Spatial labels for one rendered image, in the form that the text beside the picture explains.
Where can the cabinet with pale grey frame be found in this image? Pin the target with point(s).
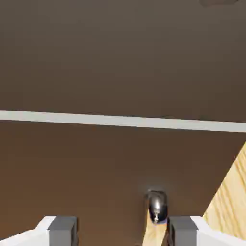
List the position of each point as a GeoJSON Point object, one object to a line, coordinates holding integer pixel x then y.
{"type": "Point", "coordinates": [123, 121]}

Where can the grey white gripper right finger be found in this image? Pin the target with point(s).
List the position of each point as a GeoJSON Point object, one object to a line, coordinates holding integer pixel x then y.
{"type": "Point", "coordinates": [182, 232]}

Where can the brown cabinet door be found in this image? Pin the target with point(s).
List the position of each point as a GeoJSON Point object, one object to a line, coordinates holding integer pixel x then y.
{"type": "Point", "coordinates": [96, 173]}
{"type": "Point", "coordinates": [115, 57]}

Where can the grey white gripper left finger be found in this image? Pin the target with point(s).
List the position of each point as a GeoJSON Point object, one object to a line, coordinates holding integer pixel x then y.
{"type": "Point", "coordinates": [61, 232]}

